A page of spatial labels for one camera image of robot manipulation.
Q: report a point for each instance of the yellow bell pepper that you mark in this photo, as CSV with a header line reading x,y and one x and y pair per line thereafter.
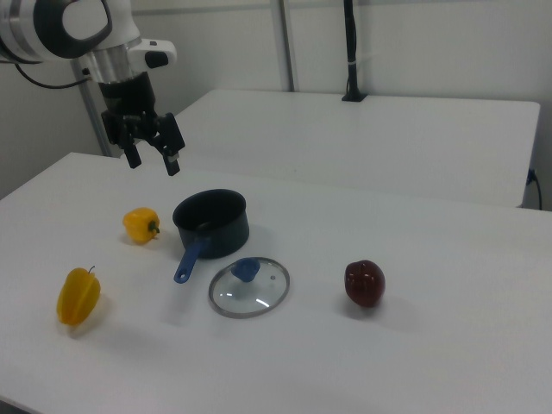
x,y
139,226

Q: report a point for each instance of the black camera pole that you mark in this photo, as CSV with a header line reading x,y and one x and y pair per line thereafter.
x,y
353,52

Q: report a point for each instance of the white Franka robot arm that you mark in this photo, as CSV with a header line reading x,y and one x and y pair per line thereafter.
x,y
112,26

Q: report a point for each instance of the glass lid with blue knob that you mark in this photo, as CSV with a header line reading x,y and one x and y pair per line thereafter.
x,y
250,286

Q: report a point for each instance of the yellow starfruit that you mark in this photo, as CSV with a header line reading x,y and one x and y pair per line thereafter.
x,y
79,297

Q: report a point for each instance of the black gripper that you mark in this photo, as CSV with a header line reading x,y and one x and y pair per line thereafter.
x,y
127,97

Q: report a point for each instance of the white adjacent table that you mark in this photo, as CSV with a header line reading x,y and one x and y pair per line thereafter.
x,y
366,142

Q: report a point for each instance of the aluminium frame post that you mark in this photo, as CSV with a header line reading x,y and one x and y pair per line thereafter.
x,y
92,112
286,43

